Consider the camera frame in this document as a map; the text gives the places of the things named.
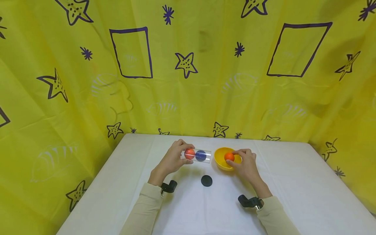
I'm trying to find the yellow bowl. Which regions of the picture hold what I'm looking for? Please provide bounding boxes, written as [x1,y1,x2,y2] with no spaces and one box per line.
[214,147,243,171]

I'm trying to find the person's right forearm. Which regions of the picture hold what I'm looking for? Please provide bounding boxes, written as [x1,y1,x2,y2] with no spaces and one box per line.
[252,183,301,235]

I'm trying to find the person's left hand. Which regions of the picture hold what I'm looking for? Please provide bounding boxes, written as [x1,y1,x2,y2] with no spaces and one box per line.
[148,139,196,187]

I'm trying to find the person's left forearm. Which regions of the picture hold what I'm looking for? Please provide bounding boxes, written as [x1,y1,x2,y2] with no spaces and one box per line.
[119,176,168,235]

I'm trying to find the black wrist band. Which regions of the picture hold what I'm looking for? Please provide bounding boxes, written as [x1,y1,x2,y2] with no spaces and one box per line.
[160,180,178,196]
[238,195,264,210]

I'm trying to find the person's right hand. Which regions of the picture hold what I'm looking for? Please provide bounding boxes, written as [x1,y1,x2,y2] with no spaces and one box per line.
[226,149,268,190]

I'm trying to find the clear plastic tube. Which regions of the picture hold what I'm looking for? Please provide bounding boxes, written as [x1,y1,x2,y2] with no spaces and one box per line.
[180,148,212,164]

